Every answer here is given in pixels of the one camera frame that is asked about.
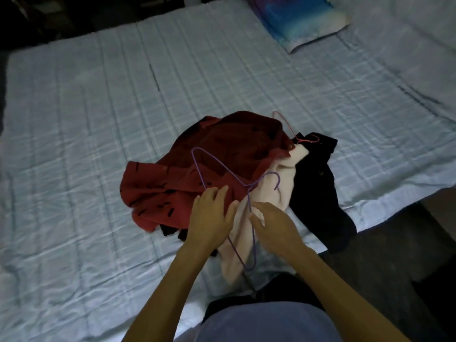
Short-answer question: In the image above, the person's right hand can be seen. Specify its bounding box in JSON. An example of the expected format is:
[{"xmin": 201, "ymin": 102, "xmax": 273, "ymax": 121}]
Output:
[{"xmin": 247, "ymin": 201, "xmax": 310, "ymax": 265}]

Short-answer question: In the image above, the person's left hand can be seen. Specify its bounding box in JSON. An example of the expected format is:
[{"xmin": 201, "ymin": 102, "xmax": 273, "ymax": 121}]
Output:
[{"xmin": 183, "ymin": 185, "xmax": 240, "ymax": 256}]

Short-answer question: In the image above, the white fuzzy coat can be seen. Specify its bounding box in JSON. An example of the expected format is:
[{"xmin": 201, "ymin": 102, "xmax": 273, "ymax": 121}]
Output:
[{"xmin": 217, "ymin": 144, "xmax": 310, "ymax": 285}]

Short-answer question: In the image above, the purple wire hanger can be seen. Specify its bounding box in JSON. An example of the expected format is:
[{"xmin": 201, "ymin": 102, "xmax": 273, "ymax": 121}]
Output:
[{"xmin": 191, "ymin": 147, "xmax": 281, "ymax": 272}]

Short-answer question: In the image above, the red fuzzy cardigan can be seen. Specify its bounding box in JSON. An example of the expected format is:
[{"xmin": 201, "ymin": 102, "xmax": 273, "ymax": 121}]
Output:
[{"xmin": 120, "ymin": 111, "xmax": 296, "ymax": 234}]

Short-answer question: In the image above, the bed with pale checked sheet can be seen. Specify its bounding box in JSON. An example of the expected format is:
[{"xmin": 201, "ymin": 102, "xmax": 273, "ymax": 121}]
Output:
[{"xmin": 0, "ymin": 0, "xmax": 456, "ymax": 342}]

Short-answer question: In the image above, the person's right forearm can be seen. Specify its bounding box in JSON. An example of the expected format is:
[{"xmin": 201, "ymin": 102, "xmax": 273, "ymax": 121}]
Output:
[{"xmin": 285, "ymin": 247, "xmax": 410, "ymax": 342}]

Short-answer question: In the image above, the person's left forearm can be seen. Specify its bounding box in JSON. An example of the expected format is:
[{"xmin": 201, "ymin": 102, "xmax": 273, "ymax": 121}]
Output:
[{"xmin": 123, "ymin": 244, "xmax": 211, "ymax": 342}]

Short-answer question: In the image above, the person's light blue shirt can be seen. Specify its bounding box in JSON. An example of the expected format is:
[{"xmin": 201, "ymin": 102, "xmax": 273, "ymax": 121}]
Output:
[{"xmin": 196, "ymin": 301, "xmax": 342, "ymax": 342}]

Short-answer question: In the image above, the purple and blue pillow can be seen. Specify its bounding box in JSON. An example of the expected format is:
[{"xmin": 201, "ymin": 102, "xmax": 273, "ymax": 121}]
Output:
[{"xmin": 246, "ymin": 0, "xmax": 352, "ymax": 54}]

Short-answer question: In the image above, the pink wire hanger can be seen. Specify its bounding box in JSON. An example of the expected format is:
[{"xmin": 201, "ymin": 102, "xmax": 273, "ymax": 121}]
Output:
[{"xmin": 272, "ymin": 111, "xmax": 320, "ymax": 145}]

